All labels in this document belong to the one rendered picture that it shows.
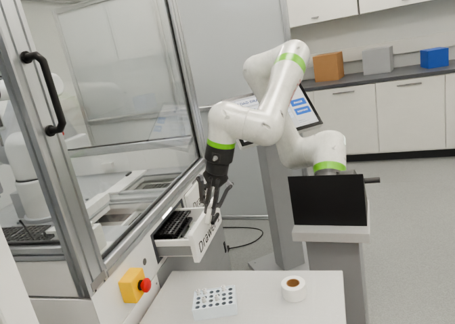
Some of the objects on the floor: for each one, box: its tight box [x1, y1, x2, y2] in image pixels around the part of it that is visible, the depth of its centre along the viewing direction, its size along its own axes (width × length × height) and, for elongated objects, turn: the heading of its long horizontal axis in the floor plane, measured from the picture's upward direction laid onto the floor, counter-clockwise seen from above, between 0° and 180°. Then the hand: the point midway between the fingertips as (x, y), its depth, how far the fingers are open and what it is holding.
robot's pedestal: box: [292, 200, 370, 324], centre depth 157 cm, size 30×30×76 cm
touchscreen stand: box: [248, 143, 309, 271], centre depth 225 cm, size 50×45×102 cm
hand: (209, 214), depth 126 cm, fingers closed, pressing on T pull
